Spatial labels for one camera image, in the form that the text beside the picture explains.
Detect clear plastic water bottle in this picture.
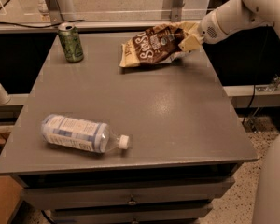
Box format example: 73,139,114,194
41,114,130,154

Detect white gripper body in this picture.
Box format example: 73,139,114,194
198,8,230,44

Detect cardboard box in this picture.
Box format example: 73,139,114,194
0,176,22,224

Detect grey metal frame post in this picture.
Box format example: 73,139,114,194
38,0,77,24

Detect green soda can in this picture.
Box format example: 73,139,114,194
58,22,84,63

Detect grey drawer cabinet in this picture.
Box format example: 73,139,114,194
0,34,257,224

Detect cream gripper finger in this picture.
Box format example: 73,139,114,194
179,21,199,35
178,35,203,52

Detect brown chip bag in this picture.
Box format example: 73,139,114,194
119,22,189,67

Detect black cable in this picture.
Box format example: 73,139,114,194
0,19,87,30

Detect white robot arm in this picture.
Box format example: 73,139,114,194
180,0,280,224

